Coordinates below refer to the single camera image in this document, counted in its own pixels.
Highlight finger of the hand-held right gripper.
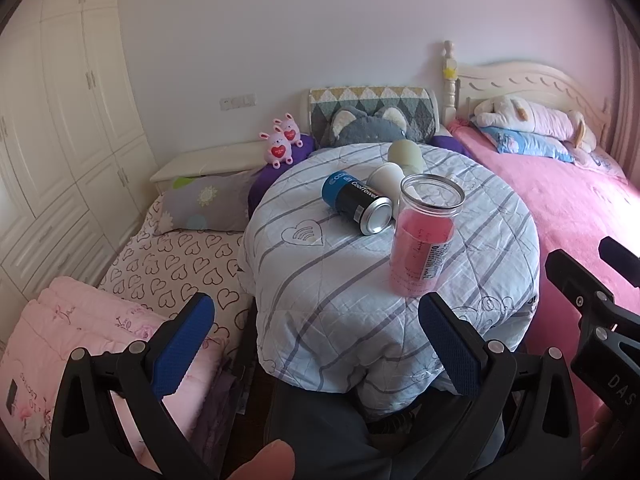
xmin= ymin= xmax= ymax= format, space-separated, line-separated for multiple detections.
xmin=544 ymin=249 xmax=640 ymax=341
xmin=598 ymin=236 xmax=640 ymax=288

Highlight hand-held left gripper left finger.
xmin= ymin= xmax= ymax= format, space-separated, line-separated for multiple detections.
xmin=48 ymin=291 xmax=216 ymax=480

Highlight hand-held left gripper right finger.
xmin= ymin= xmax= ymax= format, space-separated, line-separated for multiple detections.
xmin=417 ymin=291 xmax=596 ymax=480

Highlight white cup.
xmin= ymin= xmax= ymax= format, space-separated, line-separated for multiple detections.
xmin=367 ymin=162 xmax=407 ymax=208

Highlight pale green cup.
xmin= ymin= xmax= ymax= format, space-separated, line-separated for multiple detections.
xmin=388 ymin=140 xmax=426 ymax=174

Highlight person's right hand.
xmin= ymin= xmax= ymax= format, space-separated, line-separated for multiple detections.
xmin=581 ymin=405 xmax=613 ymax=463

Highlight person's left hand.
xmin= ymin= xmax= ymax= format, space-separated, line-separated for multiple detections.
xmin=234 ymin=439 xmax=297 ymax=480

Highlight mauve folded cloth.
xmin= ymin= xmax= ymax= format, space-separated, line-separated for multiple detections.
xmin=192 ymin=367 xmax=247 ymax=461

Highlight pink bed blanket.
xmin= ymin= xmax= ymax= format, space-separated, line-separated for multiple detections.
xmin=446 ymin=119 xmax=640 ymax=411

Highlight heart print bed sheet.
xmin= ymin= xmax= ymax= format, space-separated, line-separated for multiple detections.
xmin=97 ymin=192 xmax=256 ymax=356

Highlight pink printed pillow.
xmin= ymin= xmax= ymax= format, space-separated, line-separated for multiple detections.
xmin=570 ymin=144 xmax=628 ymax=182

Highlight clear jar with pink liquid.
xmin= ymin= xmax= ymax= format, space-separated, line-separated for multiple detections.
xmin=389 ymin=173 xmax=466 ymax=297

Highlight folded pink quilt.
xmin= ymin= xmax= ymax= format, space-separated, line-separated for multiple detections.
xmin=0 ymin=276 xmax=231 ymax=466

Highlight round table with striped cloth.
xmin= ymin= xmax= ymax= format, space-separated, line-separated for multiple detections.
xmin=243 ymin=142 xmax=542 ymax=421

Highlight blue cartoon pillow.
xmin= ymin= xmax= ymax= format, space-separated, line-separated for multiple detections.
xmin=480 ymin=126 xmax=576 ymax=163

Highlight pink curtain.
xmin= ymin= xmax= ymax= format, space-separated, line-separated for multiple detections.
xmin=607 ymin=5 xmax=640 ymax=181

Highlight grey flower print pillow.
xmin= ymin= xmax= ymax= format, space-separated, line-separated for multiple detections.
xmin=155 ymin=169 xmax=263 ymax=236

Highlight person's dark trousers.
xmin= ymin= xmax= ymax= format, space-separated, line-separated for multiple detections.
xmin=265 ymin=375 xmax=506 ymax=480

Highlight white and pink plush animal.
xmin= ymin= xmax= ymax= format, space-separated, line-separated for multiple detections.
xmin=472 ymin=95 xmax=597 ymax=150

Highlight blue and black can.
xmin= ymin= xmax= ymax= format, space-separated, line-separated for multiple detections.
xmin=321 ymin=171 xmax=394 ymax=236

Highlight cream carved bed headboard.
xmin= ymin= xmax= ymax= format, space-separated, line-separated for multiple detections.
xmin=441 ymin=40 xmax=613 ymax=153

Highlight pink bunny plush toy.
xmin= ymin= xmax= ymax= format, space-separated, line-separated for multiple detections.
xmin=273 ymin=113 xmax=304 ymax=148
xmin=258 ymin=126 xmax=294 ymax=167

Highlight diamond pattern cushion cover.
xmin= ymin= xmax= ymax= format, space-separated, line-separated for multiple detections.
xmin=307 ymin=86 xmax=437 ymax=145

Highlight grey cat pillow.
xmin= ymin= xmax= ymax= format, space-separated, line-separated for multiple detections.
xmin=320 ymin=106 xmax=408 ymax=150

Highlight cream wardrobe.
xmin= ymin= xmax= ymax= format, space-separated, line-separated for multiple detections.
xmin=0 ymin=0 xmax=160 ymax=356

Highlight cream small bed frame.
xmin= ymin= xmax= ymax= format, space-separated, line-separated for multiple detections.
xmin=149 ymin=89 xmax=443 ymax=196

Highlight white wall switch panel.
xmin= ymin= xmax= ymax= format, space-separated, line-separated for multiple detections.
xmin=221 ymin=93 xmax=257 ymax=111

